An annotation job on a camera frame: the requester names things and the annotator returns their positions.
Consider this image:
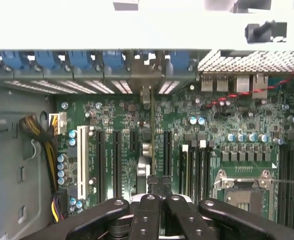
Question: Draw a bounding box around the yellow and black wire bundle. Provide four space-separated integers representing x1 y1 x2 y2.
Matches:
18 114 69 225

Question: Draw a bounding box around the white expansion slot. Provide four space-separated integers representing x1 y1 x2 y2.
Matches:
76 124 89 200

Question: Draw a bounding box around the black case latch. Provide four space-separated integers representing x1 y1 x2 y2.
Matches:
245 19 288 44

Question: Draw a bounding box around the silver rear port block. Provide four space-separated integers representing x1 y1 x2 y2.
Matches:
216 74 229 93
201 74 215 93
236 74 252 94
252 73 269 99

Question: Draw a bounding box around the CPU socket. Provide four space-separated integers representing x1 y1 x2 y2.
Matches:
213 168 279 221

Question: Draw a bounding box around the red and black wire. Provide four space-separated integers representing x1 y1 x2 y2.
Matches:
206 52 294 107

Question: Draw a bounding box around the white power connector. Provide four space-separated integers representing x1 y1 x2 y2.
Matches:
48 111 67 135

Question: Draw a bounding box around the perforated slot cover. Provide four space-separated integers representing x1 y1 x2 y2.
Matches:
48 74 97 96
79 74 116 96
158 79 181 95
15 74 75 96
109 74 134 96

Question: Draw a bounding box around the green motherboard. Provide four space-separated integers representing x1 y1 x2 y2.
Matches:
54 74 294 226

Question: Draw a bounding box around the open black PC case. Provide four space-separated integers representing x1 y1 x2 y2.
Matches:
0 0 294 240

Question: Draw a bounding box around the short black expansion slot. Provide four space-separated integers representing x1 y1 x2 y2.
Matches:
129 129 139 152

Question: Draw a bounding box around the thin metal locking lever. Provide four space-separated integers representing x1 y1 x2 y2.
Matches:
270 179 294 186

